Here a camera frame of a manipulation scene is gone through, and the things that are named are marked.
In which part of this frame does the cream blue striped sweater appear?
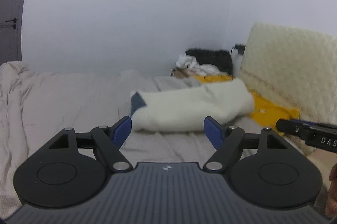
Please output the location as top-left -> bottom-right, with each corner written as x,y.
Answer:
131,79 -> 254,133

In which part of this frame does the person right hand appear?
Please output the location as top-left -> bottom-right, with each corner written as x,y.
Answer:
324,164 -> 337,218

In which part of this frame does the yellow printed fabric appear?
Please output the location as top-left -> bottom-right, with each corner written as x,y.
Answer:
191,75 -> 300,131

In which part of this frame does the cream quilted headboard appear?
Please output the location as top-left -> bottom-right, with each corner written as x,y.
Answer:
239,23 -> 336,124

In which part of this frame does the cardboard box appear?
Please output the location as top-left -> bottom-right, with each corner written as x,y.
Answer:
171,67 -> 195,79

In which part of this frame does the black fluffy garment right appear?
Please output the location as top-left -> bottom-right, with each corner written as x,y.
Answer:
185,48 -> 233,75

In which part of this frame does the grey bed sheet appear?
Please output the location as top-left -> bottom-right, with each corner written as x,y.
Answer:
0,60 -> 290,214

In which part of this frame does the white crumpled garment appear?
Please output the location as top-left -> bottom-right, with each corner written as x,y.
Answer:
175,54 -> 220,76

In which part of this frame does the black wall charger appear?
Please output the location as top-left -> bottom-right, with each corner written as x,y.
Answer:
234,44 -> 246,55

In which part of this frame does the black door handle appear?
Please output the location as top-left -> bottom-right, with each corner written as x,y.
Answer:
5,18 -> 17,29

